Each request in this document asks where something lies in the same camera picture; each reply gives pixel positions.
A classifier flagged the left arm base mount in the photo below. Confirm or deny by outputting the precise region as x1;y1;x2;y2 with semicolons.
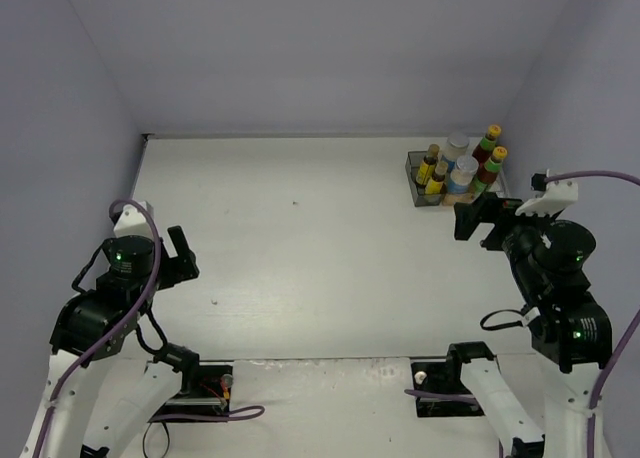
146;343;234;423

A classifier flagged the amber plastic bin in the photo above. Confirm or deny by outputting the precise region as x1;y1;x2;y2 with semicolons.
442;184;471;206

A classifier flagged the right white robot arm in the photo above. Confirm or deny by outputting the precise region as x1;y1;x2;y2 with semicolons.
442;193;625;457

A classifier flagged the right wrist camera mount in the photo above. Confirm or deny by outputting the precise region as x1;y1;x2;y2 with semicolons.
515;170;579;218

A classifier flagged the white granule jar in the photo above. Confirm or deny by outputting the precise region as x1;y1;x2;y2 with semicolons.
446;155;479;195
440;131;470;173

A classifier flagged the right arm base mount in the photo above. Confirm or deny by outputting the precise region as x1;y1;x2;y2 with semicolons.
411;341;495;418

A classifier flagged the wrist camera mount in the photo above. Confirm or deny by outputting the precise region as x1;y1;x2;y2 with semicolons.
110;204;153;240
515;170;579;218

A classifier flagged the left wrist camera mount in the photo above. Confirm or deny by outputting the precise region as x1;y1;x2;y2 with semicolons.
110;204;153;240

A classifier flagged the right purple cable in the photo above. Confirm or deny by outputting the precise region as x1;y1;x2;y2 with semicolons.
404;170;640;458

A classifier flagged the purple cable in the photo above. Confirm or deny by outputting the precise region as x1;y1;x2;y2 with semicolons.
34;199;266;454
404;170;640;458

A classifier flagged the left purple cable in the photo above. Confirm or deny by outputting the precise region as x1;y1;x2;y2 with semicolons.
34;199;266;454

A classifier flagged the red sauce bottle yellow cap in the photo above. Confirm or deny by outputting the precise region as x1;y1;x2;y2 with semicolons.
472;124;502;165

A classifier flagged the yellow label bottle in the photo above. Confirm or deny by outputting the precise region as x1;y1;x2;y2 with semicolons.
415;144;440;187
424;161;448;196

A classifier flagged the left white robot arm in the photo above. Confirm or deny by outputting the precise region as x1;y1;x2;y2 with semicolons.
21;226;200;457

